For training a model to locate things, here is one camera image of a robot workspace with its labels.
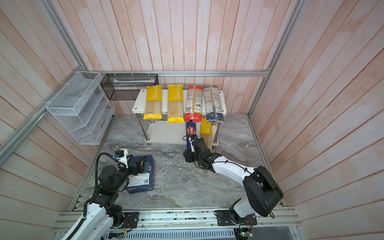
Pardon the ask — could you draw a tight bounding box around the blue white-label spaghetti pack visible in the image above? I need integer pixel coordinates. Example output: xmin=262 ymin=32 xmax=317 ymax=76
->
xmin=203 ymin=86 xmax=225 ymax=124

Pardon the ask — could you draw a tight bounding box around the blue Barilla spaghetti box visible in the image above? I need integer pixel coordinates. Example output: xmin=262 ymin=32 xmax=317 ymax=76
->
xmin=186 ymin=122 xmax=197 ymax=152

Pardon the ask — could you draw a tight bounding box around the white two-tier shelf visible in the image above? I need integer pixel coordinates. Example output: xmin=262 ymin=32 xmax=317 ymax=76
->
xmin=132 ymin=89 xmax=227 ymax=146

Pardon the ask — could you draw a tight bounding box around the white wire mesh rack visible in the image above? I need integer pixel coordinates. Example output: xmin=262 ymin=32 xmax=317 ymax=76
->
xmin=47 ymin=72 xmax=115 ymax=145

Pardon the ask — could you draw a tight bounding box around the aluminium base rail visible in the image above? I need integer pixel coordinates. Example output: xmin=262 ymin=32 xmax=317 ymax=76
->
xmin=53 ymin=207 xmax=305 ymax=240

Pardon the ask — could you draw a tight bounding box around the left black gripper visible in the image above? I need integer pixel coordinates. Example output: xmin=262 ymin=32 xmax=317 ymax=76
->
xmin=112 ymin=156 xmax=147 ymax=191

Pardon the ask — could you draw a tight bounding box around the yellow Pastatime spaghetti pack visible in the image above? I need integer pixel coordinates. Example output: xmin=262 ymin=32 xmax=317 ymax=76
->
xmin=143 ymin=85 xmax=163 ymax=120
xmin=200 ymin=118 xmax=213 ymax=151

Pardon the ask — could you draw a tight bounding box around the black mesh basket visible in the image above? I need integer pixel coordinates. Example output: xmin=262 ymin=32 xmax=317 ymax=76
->
xmin=101 ymin=73 xmax=159 ymax=101

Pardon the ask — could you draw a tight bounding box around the dark blue pasta bag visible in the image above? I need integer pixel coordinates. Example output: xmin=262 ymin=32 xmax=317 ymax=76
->
xmin=126 ymin=155 xmax=155 ymax=194

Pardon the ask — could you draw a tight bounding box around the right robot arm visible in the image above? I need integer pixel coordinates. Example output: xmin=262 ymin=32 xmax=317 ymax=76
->
xmin=184 ymin=135 xmax=284 ymax=226

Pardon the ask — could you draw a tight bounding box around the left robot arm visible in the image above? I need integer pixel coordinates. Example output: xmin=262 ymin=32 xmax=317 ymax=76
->
xmin=62 ymin=153 xmax=147 ymax=240

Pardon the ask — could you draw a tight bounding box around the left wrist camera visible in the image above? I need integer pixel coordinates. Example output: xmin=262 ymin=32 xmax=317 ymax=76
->
xmin=115 ymin=149 xmax=128 ymax=169

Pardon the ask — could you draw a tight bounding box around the red spaghetti pack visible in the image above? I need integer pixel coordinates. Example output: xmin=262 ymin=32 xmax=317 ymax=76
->
xmin=185 ymin=85 xmax=203 ymax=123

